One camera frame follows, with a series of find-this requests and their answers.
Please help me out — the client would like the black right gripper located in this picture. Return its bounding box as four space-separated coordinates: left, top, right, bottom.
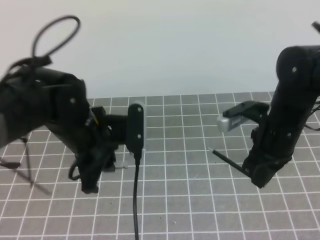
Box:
242 46 320 188

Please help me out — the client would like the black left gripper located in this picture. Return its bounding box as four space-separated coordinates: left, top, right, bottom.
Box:
44 72 128 194

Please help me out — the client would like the black pen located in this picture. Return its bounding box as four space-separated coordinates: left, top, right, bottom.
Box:
209 148 249 177

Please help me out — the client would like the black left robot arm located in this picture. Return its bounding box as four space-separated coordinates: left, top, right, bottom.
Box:
0 67 127 194

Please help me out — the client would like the black left camera cable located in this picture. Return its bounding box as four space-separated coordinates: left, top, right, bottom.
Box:
132 151 141 240

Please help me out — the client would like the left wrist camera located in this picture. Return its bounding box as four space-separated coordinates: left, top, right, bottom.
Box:
125 102 145 155

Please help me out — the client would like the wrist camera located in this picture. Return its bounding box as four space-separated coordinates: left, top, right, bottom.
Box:
125 102 145 155
216 100 269 133

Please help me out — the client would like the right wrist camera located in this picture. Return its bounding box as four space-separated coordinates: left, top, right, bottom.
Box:
216 100 269 133

